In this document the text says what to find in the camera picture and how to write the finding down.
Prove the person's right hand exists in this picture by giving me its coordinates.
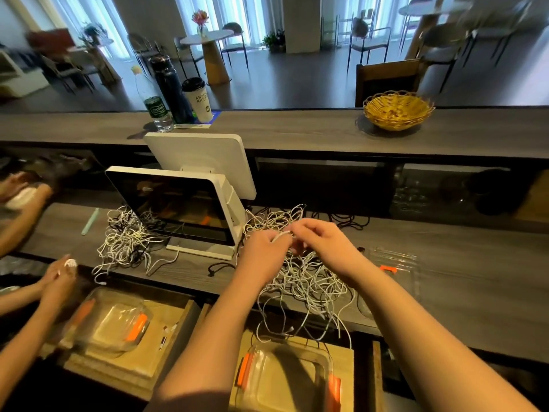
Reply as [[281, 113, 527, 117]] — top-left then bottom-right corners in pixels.
[[289, 216, 372, 285]]

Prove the person's left hand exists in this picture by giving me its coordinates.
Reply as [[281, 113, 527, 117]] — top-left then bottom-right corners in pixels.
[[234, 227, 302, 294]]

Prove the clear container drawer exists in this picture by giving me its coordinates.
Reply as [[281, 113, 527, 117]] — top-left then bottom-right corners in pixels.
[[233, 339, 343, 412], [62, 287, 152, 357]]

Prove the person's left forearm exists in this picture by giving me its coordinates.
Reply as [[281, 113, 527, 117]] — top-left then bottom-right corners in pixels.
[[146, 279, 277, 412]]

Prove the another person's forearm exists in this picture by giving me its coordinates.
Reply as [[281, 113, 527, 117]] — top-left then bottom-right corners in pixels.
[[0, 296, 70, 407], [0, 281, 46, 318], [0, 188, 54, 258]]

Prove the person's right forearm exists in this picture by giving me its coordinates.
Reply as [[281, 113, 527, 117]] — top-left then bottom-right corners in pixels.
[[347, 262, 538, 412]]

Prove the white touchscreen monitor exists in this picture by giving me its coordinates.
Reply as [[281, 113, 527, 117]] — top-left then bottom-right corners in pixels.
[[105, 165, 248, 261]]

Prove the white customer display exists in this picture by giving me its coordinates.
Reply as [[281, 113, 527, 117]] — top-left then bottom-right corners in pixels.
[[143, 133, 257, 201]]

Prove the grey wooden bar counter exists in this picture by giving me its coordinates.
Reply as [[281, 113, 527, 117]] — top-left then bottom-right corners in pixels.
[[0, 107, 549, 160]]

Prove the wooden drawer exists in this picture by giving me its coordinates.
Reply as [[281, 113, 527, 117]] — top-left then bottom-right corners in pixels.
[[53, 283, 202, 402], [184, 303, 384, 412]]

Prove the blue white notebook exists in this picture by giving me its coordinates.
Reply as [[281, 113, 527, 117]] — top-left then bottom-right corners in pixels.
[[172, 111, 221, 130]]

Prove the yellow woven basket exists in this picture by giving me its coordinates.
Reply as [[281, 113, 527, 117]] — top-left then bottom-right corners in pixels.
[[362, 90, 436, 132]]

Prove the white paper coffee cup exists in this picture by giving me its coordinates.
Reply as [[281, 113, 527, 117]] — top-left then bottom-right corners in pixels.
[[181, 77, 214, 124]]

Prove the brown wooden chair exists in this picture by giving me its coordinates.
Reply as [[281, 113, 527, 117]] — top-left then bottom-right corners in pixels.
[[356, 60, 425, 108]]

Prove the clear plastic water bottle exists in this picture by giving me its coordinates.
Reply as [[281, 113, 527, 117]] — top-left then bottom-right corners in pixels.
[[130, 64, 175, 132]]

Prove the black thermos bottle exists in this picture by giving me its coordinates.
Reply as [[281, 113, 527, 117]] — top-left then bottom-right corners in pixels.
[[149, 54, 195, 125]]

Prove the round wooden table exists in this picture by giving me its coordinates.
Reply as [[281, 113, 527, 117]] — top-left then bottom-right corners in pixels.
[[180, 30, 234, 86], [399, 0, 473, 61]]

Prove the black metal chair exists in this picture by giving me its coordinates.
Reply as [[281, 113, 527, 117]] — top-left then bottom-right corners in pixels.
[[218, 21, 250, 70], [347, 17, 391, 70], [419, 21, 470, 91]]

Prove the green potted plant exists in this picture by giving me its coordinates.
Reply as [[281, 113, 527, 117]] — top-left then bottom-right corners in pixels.
[[261, 30, 287, 55]]

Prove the pink flower vase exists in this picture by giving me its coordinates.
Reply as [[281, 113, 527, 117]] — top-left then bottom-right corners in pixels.
[[190, 8, 212, 38]]

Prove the bundle of black cables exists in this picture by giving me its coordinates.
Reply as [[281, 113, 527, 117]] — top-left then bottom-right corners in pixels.
[[326, 212, 372, 232]]

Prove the black cable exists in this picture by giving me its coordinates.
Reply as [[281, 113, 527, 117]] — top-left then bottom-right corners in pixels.
[[206, 260, 241, 278]]

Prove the clear lid orange handle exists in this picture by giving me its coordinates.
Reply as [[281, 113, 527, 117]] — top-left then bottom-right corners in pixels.
[[356, 246, 421, 321]]

